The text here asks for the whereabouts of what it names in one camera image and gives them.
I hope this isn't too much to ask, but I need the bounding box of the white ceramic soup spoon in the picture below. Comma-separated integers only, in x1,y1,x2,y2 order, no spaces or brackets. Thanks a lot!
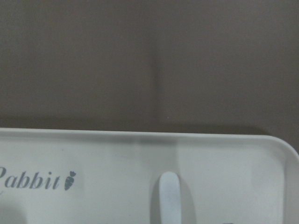
159,172,182,224

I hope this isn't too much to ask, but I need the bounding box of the cream rabbit serving tray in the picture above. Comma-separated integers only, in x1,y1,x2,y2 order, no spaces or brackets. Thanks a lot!
0,128,299,224

